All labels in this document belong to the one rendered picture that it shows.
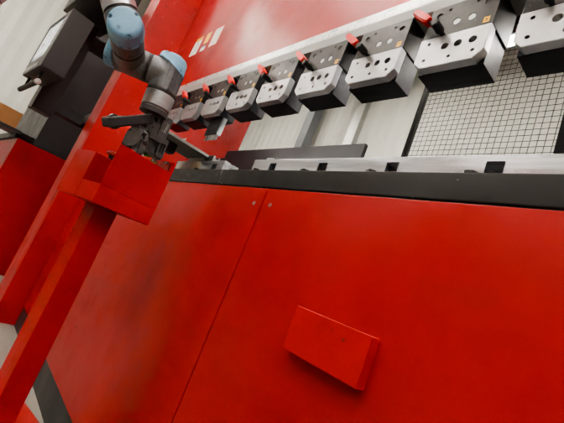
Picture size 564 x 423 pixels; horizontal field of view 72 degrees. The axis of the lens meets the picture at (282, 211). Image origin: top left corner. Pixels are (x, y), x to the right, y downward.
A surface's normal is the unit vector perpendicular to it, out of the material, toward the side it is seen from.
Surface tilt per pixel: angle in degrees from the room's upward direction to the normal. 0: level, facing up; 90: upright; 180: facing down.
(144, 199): 90
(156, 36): 90
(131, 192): 90
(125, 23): 90
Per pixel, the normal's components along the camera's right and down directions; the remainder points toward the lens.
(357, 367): -0.69, -0.40
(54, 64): 0.69, 0.13
